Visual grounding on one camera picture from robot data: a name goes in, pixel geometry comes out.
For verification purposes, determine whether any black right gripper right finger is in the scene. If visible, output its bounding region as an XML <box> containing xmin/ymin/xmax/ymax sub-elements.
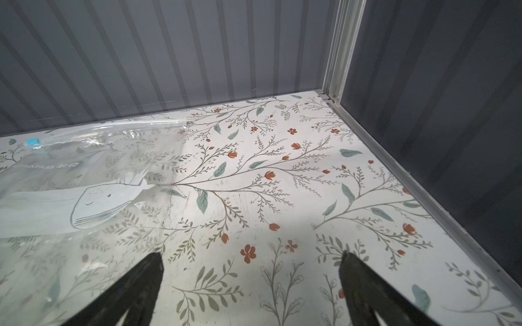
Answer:
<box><xmin>339</xmin><ymin>251</ymin><xmax>438</xmax><ymax>326</ymax></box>

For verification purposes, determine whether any clear zip top bag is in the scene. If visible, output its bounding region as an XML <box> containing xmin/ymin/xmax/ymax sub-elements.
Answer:
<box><xmin>1</xmin><ymin>119</ymin><xmax>188</xmax><ymax>325</ymax></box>

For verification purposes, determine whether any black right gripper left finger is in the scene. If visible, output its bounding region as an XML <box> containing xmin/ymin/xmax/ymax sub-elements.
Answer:
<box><xmin>63</xmin><ymin>253</ymin><xmax>164</xmax><ymax>325</ymax></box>

